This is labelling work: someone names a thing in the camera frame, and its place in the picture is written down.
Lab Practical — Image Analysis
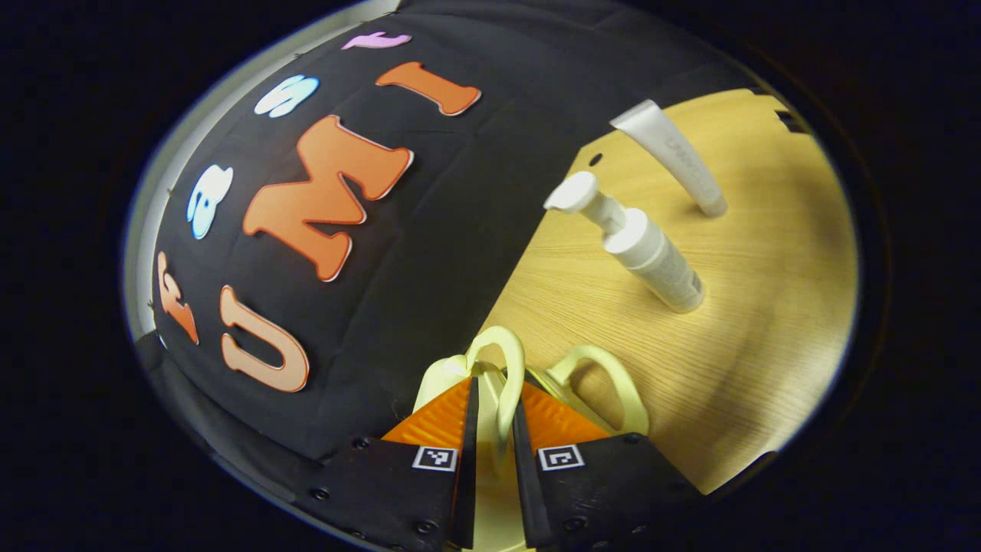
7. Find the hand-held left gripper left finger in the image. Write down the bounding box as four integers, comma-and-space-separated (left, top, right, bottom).
295, 376, 480, 551

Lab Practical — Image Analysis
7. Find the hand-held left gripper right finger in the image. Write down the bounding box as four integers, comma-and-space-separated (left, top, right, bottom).
512, 382, 702, 551

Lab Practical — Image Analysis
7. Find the pale yellow small suitcase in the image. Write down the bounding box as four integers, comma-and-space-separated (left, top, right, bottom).
414, 326, 651, 552

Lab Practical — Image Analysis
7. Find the white pump bottle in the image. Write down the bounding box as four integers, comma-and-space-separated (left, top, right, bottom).
544, 171, 706, 314

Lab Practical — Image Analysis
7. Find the white squeeze tube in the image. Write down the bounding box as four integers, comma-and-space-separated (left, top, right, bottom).
611, 100, 729, 218

